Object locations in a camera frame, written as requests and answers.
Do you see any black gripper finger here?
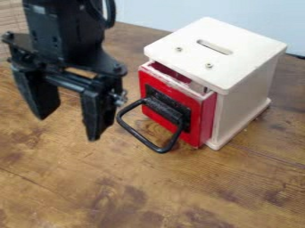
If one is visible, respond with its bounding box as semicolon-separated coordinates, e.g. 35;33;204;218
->
81;89;117;142
13;67;61;120

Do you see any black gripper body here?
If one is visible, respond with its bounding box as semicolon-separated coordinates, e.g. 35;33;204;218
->
2;0;128;107

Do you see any black metal drawer handle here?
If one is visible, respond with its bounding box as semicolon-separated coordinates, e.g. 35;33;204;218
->
116;95;192;154

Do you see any red drawer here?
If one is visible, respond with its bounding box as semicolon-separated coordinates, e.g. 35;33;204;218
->
138;61;217;148

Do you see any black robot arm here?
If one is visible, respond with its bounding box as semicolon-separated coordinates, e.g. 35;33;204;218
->
2;0;128;142

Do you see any right screw on box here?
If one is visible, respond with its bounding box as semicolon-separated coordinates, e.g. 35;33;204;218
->
205;62;213;69

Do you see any white wooden box cabinet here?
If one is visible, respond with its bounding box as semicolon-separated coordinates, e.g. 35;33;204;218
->
145;17;288;150

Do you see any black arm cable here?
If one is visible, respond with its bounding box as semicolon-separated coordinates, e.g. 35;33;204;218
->
85;0;117;29

